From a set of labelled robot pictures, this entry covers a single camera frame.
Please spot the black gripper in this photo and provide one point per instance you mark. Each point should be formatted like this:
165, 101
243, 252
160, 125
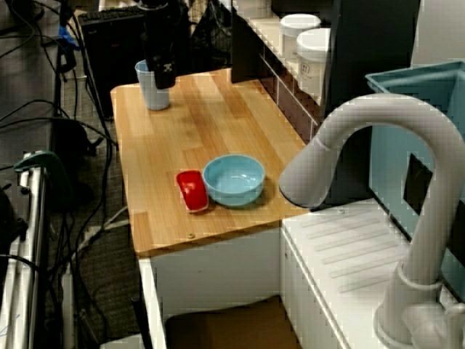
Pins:
161, 36

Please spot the light blue plastic cup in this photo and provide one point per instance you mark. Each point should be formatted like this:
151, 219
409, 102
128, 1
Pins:
156, 100

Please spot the red toy sushi piece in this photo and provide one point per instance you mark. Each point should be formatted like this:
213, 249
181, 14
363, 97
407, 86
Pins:
192, 196

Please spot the light blue plastic bowl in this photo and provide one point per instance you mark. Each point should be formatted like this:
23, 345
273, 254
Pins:
232, 196

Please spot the black computer tower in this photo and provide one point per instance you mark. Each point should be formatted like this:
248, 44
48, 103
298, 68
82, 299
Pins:
109, 54

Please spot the black mesh panel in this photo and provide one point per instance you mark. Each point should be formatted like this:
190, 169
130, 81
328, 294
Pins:
210, 43

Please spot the black stand pole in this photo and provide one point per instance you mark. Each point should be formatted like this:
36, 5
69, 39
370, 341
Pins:
67, 62

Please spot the blue plastic clip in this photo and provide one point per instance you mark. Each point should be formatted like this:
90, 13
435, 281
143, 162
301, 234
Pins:
69, 36

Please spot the cream shelf board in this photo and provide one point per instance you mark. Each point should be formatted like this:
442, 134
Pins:
274, 51

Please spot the black floor box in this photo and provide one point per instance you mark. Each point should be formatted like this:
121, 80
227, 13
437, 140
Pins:
69, 152

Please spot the dark tile backsplash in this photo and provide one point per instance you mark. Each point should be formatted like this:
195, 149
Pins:
290, 105

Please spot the green clamp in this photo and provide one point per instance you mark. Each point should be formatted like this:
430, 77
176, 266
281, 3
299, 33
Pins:
43, 158

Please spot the white lidded plastic jar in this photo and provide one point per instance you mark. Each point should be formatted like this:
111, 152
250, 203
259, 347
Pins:
312, 51
298, 25

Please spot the white toy kitchen cabinet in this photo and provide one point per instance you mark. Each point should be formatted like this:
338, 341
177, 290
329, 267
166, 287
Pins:
218, 265

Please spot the dark bulky floor object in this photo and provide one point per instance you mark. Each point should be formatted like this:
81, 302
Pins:
11, 218

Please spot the grey toy faucet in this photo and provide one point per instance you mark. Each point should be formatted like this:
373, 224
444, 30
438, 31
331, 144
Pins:
381, 109

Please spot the teal plastic bin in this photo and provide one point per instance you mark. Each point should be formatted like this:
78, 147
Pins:
392, 145

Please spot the white toy sink unit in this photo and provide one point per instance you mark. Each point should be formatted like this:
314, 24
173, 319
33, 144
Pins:
312, 291

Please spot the aluminium frame rail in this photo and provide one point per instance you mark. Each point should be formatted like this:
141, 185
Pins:
32, 236

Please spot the dark hutch frame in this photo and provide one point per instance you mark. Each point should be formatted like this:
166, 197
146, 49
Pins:
374, 54

